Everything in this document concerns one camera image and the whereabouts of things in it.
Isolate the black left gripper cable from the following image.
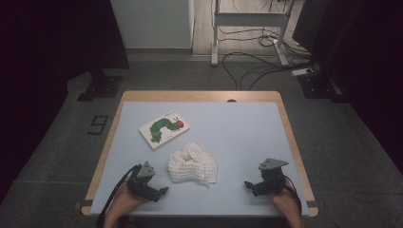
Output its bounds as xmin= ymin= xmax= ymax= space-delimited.
xmin=95 ymin=163 xmax=143 ymax=228

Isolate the dark curtain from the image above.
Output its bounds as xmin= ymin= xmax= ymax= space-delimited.
xmin=0 ymin=0 xmax=130 ymax=203
xmin=317 ymin=0 xmax=403 ymax=174

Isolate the white waffle cloth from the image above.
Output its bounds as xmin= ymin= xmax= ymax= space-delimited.
xmin=166 ymin=142 xmax=219 ymax=188

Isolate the caterpillar picture book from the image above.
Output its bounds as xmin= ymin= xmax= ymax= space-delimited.
xmin=138 ymin=109 xmax=191 ymax=151

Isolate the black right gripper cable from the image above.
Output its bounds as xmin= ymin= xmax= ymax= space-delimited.
xmin=282 ymin=174 xmax=303 ymax=217

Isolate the light blue table mat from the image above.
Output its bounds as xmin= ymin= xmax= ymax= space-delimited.
xmin=89 ymin=101 xmax=310 ymax=218

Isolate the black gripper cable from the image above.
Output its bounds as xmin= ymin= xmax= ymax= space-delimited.
xmin=282 ymin=174 xmax=303 ymax=217
xmin=95 ymin=163 xmax=143 ymax=228

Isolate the black stand base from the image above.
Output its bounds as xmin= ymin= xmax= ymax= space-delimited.
xmin=297 ymin=72 xmax=350 ymax=104
xmin=76 ymin=67 xmax=124 ymax=103

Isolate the person's right hand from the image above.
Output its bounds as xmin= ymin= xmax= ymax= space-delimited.
xmin=267 ymin=181 xmax=302 ymax=220

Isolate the white desk frame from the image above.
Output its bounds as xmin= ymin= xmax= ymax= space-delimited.
xmin=210 ymin=0 xmax=296 ymax=67

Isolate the white cabinet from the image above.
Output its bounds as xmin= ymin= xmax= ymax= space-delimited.
xmin=109 ymin=0 xmax=195 ymax=50

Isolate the tangle of black floor cables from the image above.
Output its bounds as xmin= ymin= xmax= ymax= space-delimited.
xmin=217 ymin=0 xmax=317 ymax=92

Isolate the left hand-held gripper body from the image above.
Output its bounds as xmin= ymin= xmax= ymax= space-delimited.
xmin=126 ymin=161 xmax=162 ymax=203

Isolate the wooden table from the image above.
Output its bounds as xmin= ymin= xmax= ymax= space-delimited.
xmin=81 ymin=90 xmax=319 ymax=218

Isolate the black floor tape mark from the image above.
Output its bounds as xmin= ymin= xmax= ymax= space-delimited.
xmin=87 ymin=115 xmax=109 ymax=136

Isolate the white power strip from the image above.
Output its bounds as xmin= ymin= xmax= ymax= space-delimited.
xmin=291 ymin=66 xmax=315 ymax=78

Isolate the black monitor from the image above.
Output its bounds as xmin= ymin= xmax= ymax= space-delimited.
xmin=292 ymin=0 xmax=321 ymax=53

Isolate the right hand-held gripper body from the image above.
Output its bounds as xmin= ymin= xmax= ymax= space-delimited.
xmin=251 ymin=158 xmax=290 ymax=198

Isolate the person's left hand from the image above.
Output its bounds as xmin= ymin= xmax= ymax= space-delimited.
xmin=107 ymin=180 xmax=150 ymax=220

